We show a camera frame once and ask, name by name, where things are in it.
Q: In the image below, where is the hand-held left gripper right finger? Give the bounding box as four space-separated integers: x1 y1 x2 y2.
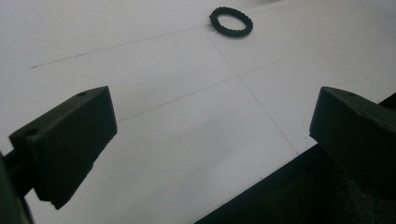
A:
308 86 396 200

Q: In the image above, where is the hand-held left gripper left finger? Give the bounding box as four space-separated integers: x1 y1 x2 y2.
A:
8 86 119 210

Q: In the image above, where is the black ribbed hair ring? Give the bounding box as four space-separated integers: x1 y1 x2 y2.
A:
208 7 254 38

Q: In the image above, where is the white table board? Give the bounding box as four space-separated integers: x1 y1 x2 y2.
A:
0 0 396 224

